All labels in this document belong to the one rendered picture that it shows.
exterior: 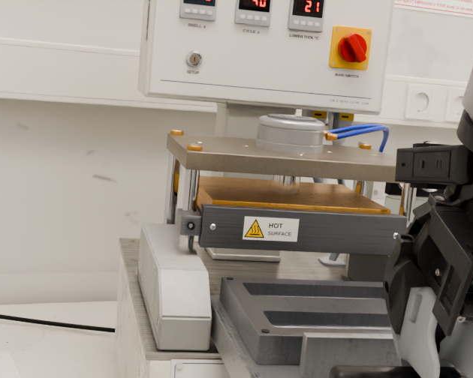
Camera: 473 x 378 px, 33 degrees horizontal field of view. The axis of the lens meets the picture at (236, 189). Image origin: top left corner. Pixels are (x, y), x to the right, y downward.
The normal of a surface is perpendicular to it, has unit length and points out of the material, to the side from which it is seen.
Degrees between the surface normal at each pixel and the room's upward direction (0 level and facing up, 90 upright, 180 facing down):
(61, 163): 90
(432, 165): 90
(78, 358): 0
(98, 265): 90
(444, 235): 90
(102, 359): 0
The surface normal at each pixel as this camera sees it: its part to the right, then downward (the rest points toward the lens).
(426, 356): -0.98, -0.01
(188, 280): 0.20, -0.63
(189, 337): 0.20, 0.18
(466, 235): 0.16, -0.87
